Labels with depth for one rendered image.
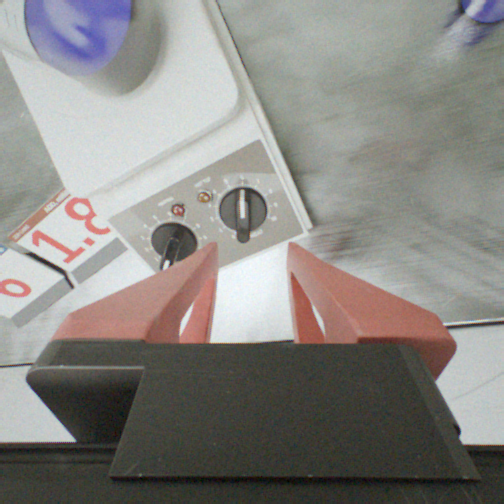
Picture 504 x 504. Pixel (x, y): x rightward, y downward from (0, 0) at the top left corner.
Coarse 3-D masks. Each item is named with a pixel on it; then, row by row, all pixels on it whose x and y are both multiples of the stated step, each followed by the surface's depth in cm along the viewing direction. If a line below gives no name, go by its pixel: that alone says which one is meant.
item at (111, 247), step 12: (108, 240) 26; (120, 240) 26; (36, 252) 26; (96, 252) 27; (108, 252) 27; (120, 252) 27; (72, 264) 27; (84, 264) 28; (96, 264) 27; (84, 276) 28
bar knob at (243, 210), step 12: (228, 192) 18; (240, 192) 17; (252, 192) 18; (228, 204) 18; (240, 204) 17; (252, 204) 18; (264, 204) 18; (228, 216) 19; (240, 216) 17; (252, 216) 19; (264, 216) 19; (240, 228) 18; (252, 228) 19; (240, 240) 18
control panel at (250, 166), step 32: (224, 160) 17; (256, 160) 17; (160, 192) 18; (192, 192) 18; (224, 192) 18; (128, 224) 19; (160, 224) 20; (192, 224) 20; (224, 224) 20; (288, 224) 20; (224, 256) 21
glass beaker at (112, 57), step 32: (0, 0) 8; (32, 0) 9; (64, 0) 9; (96, 0) 10; (128, 0) 11; (0, 32) 9; (32, 32) 10; (64, 32) 10; (96, 32) 11; (128, 32) 12; (160, 32) 14; (32, 64) 12; (64, 64) 11; (96, 64) 12; (128, 64) 13; (160, 64) 14; (96, 96) 15; (128, 96) 15
